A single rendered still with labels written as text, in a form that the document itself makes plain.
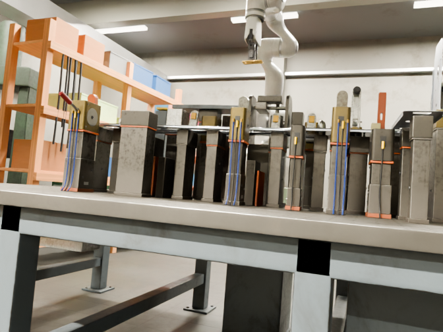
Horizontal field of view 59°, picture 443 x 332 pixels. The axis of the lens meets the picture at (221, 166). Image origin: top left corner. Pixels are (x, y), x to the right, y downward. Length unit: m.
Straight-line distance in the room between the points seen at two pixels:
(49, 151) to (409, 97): 6.58
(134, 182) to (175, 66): 8.22
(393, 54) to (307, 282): 7.90
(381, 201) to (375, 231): 0.51
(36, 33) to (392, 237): 3.70
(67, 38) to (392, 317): 3.57
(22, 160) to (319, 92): 6.12
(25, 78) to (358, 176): 6.16
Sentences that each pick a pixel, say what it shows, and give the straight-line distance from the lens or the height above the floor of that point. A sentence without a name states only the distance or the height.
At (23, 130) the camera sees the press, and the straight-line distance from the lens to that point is 7.01.
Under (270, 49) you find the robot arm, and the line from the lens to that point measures 2.14.
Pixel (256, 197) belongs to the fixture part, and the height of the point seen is 0.73.
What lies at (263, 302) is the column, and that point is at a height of 0.21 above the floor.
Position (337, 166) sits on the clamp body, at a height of 0.85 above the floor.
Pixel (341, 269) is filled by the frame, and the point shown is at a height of 0.60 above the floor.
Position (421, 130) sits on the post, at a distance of 1.18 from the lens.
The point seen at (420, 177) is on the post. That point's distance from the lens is 1.17.
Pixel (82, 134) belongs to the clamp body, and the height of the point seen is 0.93.
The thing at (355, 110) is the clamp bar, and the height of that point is 1.12.
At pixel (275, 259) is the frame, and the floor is 0.60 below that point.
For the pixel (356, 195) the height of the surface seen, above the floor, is 0.77.
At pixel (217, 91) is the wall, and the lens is 9.04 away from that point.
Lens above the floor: 0.74
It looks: 4 degrees up
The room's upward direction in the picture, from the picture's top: 4 degrees clockwise
